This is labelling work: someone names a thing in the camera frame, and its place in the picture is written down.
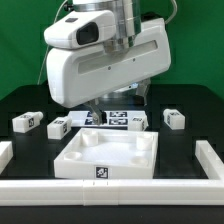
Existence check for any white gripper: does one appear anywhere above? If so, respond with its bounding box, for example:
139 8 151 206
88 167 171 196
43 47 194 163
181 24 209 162
46 19 171 125

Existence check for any white square tabletop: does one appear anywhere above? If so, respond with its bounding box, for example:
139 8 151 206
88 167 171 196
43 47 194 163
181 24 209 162
54 128 158 180

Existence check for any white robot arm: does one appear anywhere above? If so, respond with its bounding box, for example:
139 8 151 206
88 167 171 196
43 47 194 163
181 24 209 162
44 0 171 125

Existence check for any white marker tag sheet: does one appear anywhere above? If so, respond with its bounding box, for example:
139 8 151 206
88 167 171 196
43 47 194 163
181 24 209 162
68 110 146 127

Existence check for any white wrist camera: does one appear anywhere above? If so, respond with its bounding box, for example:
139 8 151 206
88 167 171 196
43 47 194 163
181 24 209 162
44 10 116 49

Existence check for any white fence front wall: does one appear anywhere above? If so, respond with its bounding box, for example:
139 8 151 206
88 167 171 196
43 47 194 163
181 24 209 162
0 179 224 206

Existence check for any white fence wall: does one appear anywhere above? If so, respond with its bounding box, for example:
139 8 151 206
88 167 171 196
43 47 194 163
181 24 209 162
195 140 224 181
0 141 13 174
0 179 224 206

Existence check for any white cable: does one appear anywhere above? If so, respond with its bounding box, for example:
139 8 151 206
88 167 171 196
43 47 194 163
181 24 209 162
37 0 69 86

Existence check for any white fence right wall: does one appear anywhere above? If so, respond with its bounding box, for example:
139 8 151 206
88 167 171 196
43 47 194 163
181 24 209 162
195 140 224 181

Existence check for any white fence left wall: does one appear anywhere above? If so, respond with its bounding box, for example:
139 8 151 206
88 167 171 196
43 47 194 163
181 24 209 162
0 141 13 174

